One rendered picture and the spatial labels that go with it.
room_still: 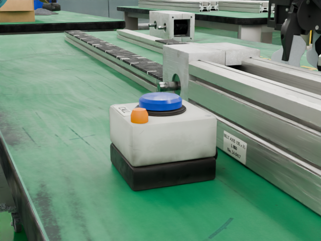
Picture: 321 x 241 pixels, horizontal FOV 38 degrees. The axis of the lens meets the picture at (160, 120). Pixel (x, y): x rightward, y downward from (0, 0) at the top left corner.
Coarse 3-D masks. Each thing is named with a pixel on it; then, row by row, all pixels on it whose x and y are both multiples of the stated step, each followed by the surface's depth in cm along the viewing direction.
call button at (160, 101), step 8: (144, 96) 43; (152, 96) 43; (160, 96) 43; (168, 96) 43; (176, 96) 43; (144, 104) 42; (152, 104) 41; (160, 104) 41; (168, 104) 41; (176, 104) 42
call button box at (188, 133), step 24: (120, 120) 42; (168, 120) 40; (192, 120) 40; (216, 120) 41; (120, 144) 42; (144, 144) 39; (168, 144) 40; (192, 144) 41; (120, 168) 43; (144, 168) 40; (168, 168) 41; (192, 168) 41
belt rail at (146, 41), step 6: (120, 30) 167; (126, 30) 167; (120, 36) 166; (126, 36) 161; (132, 36) 152; (138, 36) 146; (144, 36) 144; (150, 36) 144; (132, 42) 153; (138, 42) 147; (144, 42) 143; (150, 42) 136; (156, 42) 131; (150, 48) 136; (156, 48) 132; (162, 48) 129
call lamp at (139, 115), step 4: (136, 108) 39; (140, 108) 39; (132, 112) 39; (136, 112) 39; (140, 112) 39; (144, 112) 39; (132, 116) 39; (136, 116) 39; (140, 116) 39; (144, 116) 39; (132, 120) 39; (136, 120) 39; (140, 120) 39; (144, 120) 39; (148, 120) 40
